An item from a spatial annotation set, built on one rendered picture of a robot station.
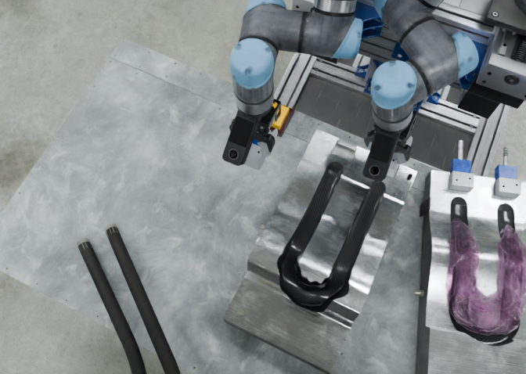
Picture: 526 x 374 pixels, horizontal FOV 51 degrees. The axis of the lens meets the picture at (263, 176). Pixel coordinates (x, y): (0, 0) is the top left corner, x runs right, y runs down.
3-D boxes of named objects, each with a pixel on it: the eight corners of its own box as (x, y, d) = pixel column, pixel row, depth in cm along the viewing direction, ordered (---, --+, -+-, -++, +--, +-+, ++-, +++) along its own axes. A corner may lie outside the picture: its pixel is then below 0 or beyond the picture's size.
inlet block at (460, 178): (447, 144, 139) (454, 134, 134) (467, 147, 139) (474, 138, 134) (445, 192, 135) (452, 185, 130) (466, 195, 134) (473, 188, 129)
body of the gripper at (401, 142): (417, 123, 119) (420, 98, 108) (401, 158, 117) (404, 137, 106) (383, 112, 121) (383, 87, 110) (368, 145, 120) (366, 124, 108)
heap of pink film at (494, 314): (444, 216, 129) (454, 205, 122) (521, 227, 128) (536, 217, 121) (439, 329, 120) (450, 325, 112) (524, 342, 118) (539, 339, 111)
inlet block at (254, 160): (264, 117, 135) (264, 107, 130) (282, 126, 134) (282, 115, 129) (239, 162, 130) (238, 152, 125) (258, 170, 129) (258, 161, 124)
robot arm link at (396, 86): (430, 81, 92) (385, 106, 92) (425, 109, 102) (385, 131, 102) (405, 47, 95) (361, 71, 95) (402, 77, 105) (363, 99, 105)
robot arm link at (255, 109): (262, 111, 103) (224, 95, 104) (263, 123, 107) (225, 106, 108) (280, 80, 105) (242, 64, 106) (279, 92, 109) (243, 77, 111)
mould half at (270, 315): (314, 144, 143) (318, 120, 131) (408, 185, 138) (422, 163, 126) (225, 321, 127) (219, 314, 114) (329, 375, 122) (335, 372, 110)
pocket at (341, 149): (336, 144, 137) (338, 137, 134) (356, 152, 136) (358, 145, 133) (329, 159, 136) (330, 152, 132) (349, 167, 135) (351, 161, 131)
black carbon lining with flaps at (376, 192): (328, 162, 134) (332, 145, 125) (390, 188, 131) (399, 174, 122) (265, 292, 122) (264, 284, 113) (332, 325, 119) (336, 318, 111)
